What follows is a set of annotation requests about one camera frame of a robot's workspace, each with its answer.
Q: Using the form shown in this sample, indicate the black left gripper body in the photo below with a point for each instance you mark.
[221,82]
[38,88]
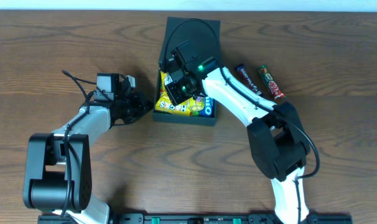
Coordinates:
[138,106]

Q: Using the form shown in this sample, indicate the blue Oreo cookie pack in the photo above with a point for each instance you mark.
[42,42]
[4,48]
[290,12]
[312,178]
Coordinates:
[208,109]

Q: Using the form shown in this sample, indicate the yellow Hacks candy bag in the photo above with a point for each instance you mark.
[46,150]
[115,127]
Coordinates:
[164,103]

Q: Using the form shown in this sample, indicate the dark green box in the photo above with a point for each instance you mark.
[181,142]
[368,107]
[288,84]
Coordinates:
[205,35]

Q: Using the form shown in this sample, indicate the purple Dairy Milk bar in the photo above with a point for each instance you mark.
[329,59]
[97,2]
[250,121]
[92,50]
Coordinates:
[247,80]

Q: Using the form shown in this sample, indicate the green red KitKat Milo bar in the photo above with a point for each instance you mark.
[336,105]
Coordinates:
[270,82]

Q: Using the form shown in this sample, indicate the yellow Mentos gum bottle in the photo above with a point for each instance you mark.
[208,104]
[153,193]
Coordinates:
[196,104]

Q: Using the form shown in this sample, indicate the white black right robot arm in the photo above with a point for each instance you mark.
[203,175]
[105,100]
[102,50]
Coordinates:
[278,143]

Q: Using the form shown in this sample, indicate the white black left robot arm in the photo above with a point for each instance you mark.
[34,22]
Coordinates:
[58,179]

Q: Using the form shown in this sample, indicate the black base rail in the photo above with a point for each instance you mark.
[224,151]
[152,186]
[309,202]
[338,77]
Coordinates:
[257,218]

